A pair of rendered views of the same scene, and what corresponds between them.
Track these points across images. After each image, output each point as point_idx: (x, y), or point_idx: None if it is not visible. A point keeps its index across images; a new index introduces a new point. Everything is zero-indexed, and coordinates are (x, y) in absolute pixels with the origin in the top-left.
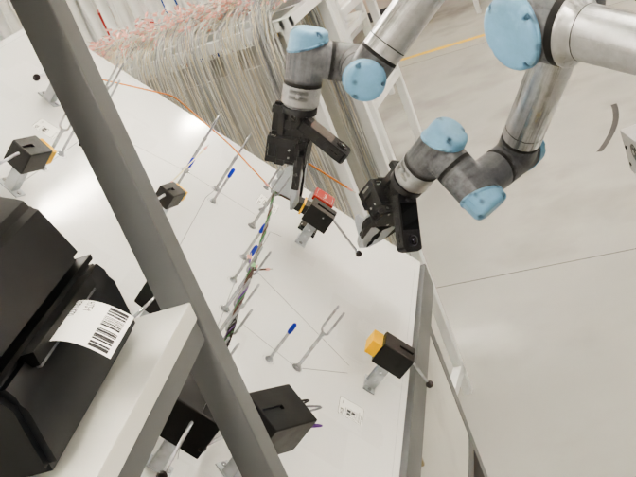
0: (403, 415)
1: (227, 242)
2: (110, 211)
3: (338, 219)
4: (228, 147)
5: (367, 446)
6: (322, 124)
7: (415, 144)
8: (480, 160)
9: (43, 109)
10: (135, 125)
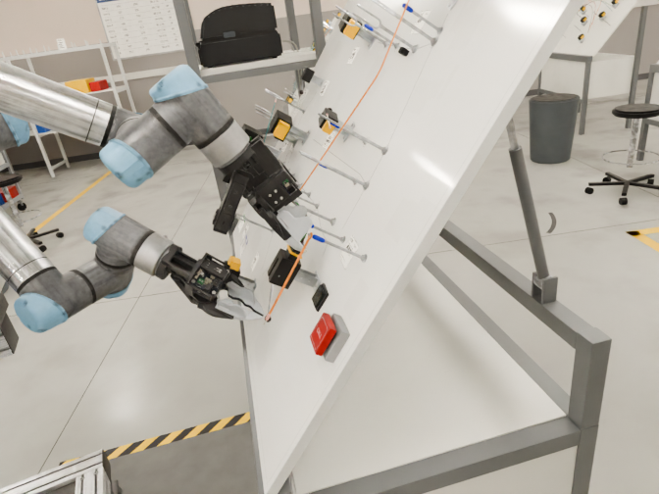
0: (241, 303)
1: (328, 193)
2: (356, 100)
3: (323, 370)
4: (421, 212)
5: (247, 264)
6: None
7: (135, 221)
8: (90, 261)
9: (442, 2)
10: (438, 82)
